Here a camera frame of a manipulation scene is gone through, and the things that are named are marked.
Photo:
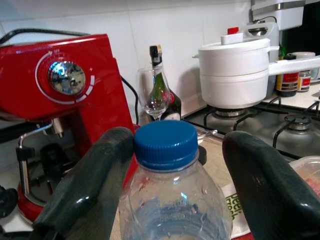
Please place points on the steel gas hob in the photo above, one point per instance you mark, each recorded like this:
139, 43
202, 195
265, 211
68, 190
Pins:
262, 130

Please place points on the clear wine glass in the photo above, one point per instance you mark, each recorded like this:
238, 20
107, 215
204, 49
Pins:
155, 100

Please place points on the green bottle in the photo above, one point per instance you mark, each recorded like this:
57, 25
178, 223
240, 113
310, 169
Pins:
282, 53

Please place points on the white lidded jar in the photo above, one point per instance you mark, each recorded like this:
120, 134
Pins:
303, 54

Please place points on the white packet with green print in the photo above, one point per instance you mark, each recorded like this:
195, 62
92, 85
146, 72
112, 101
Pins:
232, 202

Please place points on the clear plastic food container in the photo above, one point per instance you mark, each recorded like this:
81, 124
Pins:
308, 172

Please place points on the small red-labelled jar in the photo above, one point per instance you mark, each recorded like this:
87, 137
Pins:
304, 81

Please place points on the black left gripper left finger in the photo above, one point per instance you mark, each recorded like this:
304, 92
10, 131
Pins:
87, 180

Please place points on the red espresso machine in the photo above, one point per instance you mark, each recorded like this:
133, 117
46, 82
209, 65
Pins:
62, 82

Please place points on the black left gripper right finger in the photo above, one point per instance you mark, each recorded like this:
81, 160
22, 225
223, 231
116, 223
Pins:
272, 185

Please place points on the clear bottle with blue cap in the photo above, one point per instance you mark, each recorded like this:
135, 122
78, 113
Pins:
170, 190

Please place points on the dark sparkling wine bottle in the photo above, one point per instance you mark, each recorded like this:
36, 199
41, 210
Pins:
172, 105

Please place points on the dark sauce bottle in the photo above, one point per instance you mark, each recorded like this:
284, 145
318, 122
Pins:
287, 83

